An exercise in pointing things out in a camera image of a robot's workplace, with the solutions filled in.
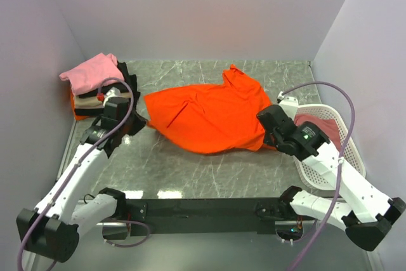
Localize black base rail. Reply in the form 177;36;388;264
108;197;299;234

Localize orange t-shirt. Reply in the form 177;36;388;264
70;90;96;121
144;65;272;154

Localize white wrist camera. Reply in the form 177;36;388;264
96;87;122;106
277;91;299;120

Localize folded orange t-shirt bottom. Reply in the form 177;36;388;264
70;90;96;121

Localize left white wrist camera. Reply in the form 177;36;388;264
96;87;122;106

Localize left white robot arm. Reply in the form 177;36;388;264
16;96;146;270

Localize folded beige t-shirt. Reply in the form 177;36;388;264
75;93;131;109

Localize dusty red t-shirt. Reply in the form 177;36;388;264
294;114;341;150

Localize white perforated laundry basket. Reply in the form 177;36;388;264
293;103;367;191

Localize folded pink t-shirt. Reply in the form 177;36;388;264
59;53;124;95

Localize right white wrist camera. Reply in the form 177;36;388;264
277;91;299;120

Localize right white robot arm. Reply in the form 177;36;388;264
257;105;405;251

